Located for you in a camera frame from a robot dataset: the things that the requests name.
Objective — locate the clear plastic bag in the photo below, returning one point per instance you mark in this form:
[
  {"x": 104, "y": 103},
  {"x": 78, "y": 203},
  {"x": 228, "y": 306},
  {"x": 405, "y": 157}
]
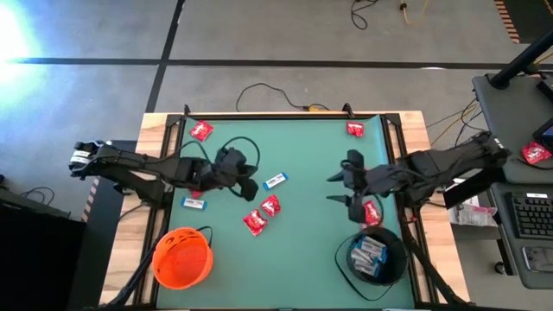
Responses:
[{"x": 473, "y": 212}]

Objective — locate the black rig frame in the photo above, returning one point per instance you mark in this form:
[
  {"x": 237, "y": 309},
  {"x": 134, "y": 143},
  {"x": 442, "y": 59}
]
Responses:
[{"x": 281, "y": 116}]

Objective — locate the black tablet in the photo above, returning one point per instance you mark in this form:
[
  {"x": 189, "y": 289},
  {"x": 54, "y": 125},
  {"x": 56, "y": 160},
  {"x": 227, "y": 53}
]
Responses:
[{"x": 545, "y": 134}]

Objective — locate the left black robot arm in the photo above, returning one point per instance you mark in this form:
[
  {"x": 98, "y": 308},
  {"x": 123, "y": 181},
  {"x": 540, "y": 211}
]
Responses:
[{"x": 129, "y": 166}]

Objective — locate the black orange-striped floor mat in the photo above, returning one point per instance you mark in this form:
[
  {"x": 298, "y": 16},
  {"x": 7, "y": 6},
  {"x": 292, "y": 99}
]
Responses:
[{"x": 531, "y": 17}]

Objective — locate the green table mat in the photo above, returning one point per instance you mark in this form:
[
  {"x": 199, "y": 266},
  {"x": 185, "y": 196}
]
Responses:
[{"x": 302, "y": 259}]

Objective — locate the black pole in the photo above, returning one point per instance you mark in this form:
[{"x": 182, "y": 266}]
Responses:
[{"x": 518, "y": 65}]

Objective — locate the grey phone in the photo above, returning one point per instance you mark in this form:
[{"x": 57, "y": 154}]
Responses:
[{"x": 538, "y": 258}]

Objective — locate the black cabinet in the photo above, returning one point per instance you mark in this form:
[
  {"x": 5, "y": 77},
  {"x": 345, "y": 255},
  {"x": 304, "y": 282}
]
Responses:
[{"x": 39, "y": 259}]

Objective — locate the orange pumpkin bucket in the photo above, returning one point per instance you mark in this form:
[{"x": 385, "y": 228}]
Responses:
[{"x": 181, "y": 263}]

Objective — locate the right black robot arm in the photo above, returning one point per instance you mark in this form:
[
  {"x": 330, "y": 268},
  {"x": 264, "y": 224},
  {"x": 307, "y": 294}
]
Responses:
[{"x": 449, "y": 162}]

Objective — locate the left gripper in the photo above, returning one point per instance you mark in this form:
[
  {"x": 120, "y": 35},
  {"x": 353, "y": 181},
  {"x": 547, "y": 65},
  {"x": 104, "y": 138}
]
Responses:
[{"x": 226, "y": 168}]

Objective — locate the grey side desk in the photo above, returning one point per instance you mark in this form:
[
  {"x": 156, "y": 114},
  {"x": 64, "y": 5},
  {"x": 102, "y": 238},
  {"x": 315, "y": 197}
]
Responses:
[{"x": 510, "y": 112}]

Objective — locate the black keyboard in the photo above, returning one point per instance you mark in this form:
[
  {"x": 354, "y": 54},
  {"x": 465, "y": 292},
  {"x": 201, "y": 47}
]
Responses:
[{"x": 533, "y": 216}]

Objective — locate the black frame clamp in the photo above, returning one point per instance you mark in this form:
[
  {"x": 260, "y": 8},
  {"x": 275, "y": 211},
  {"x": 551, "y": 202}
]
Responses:
[
  {"x": 186, "y": 110},
  {"x": 347, "y": 110}
]

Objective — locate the black halloween bucket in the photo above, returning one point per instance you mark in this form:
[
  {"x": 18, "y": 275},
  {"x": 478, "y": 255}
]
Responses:
[{"x": 395, "y": 259}]

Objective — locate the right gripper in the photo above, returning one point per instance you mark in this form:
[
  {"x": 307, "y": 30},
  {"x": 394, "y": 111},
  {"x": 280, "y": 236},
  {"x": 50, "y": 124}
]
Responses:
[{"x": 371, "y": 179}]

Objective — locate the red candy pack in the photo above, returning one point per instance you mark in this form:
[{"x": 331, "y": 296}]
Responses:
[
  {"x": 354, "y": 128},
  {"x": 255, "y": 222},
  {"x": 535, "y": 152},
  {"x": 271, "y": 205},
  {"x": 372, "y": 213},
  {"x": 201, "y": 129},
  {"x": 196, "y": 194}
]

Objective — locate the yellow power plug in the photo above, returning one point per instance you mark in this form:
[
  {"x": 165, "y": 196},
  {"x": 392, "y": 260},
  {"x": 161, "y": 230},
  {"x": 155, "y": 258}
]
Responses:
[{"x": 317, "y": 108}]

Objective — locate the black hazard-striped base plate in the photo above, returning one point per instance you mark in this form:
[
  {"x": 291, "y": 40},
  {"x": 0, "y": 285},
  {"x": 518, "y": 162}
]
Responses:
[{"x": 103, "y": 216}]

